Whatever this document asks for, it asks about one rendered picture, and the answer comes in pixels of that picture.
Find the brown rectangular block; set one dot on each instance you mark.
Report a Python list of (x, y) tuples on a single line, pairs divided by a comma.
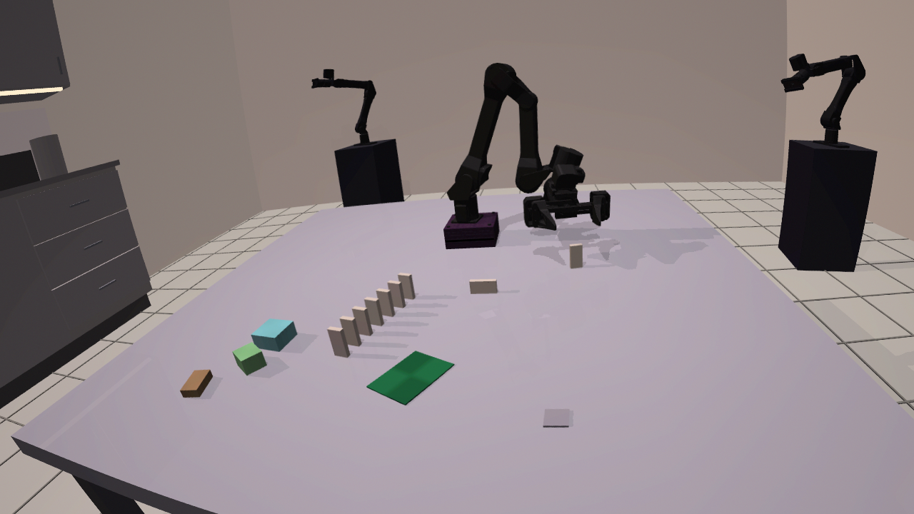
[(197, 382)]

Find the green block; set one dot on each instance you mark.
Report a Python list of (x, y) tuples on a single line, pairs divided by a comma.
[(249, 358)]

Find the teal block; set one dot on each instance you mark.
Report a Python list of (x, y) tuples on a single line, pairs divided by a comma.
[(274, 334)]

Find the green flat mat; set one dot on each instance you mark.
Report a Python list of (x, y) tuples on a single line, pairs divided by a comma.
[(408, 378)]

